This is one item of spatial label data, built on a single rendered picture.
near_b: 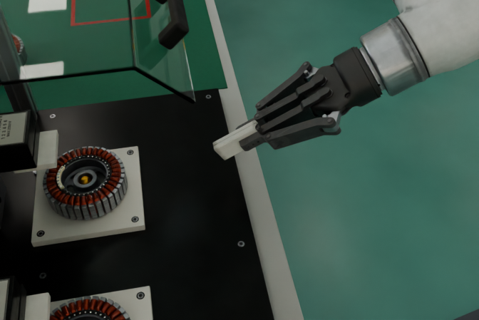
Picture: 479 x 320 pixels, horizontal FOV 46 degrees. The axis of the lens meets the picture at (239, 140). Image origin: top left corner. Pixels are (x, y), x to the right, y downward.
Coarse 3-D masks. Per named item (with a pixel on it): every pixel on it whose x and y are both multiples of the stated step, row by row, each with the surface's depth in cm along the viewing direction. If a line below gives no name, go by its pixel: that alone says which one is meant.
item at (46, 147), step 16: (16, 112) 71; (0, 128) 69; (16, 128) 69; (32, 128) 71; (0, 144) 67; (16, 144) 67; (32, 144) 70; (48, 144) 73; (0, 160) 68; (16, 160) 69; (32, 160) 69; (48, 160) 71
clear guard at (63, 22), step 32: (0, 0) 63; (32, 0) 63; (64, 0) 63; (96, 0) 63; (128, 0) 63; (0, 32) 59; (32, 32) 59; (64, 32) 59; (96, 32) 59; (128, 32) 59; (0, 64) 55; (32, 64) 55; (64, 64) 55; (96, 64) 55; (128, 64) 55; (160, 64) 59; (192, 96) 60
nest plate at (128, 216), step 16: (128, 160) 84; (128, 176) 82; (128, 192) 80; (48, 208) 78; (128, 208) 78; (48, 224) 76; (64, 224) 76; (80, 224) 76; (96, 224) 76; (112, 224) 76; (128, 224) 76; (144, 224) 76; (32, 240) 74; (48, 240) 75; (64, 240) 75
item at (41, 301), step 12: (12, 276) 55; (0, 288) 54; (12, 288) 54; (24, 288) 58; (0, 300) 53; (12, 300) 54; (24, 300) 57; (36, 300) 58; (48, 300) 58; (0, 312) 53; (12, 312) 53; (24, 312) 57; (36, 312) 57; (48, 312) 57
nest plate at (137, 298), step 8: (136, 288) 70; (144, 288) 70; (104, 296) 69; (112, 296) 69; (120, 296) 69; (128, 296) 69; (136, 296) 69; (144, 296) 69; (56, 304) 68; (120, 304) 68; (128, 304) 68; (136, 304) 68; (144, 304) 68; (128, 312) 67; (136, 312) 67; (144, 312) 67; (152, 312) 68
